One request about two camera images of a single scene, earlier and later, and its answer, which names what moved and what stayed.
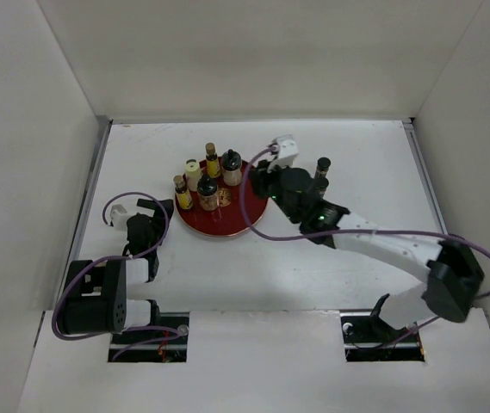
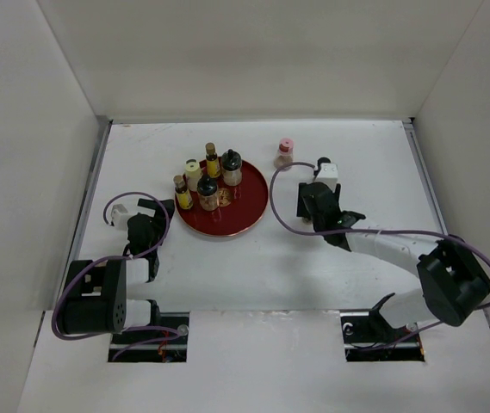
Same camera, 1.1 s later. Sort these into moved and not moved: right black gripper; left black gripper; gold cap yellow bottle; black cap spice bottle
Moved: right black gripper
Not moved: left black gripper; black cap spice bottle; gold cap yellow bottle
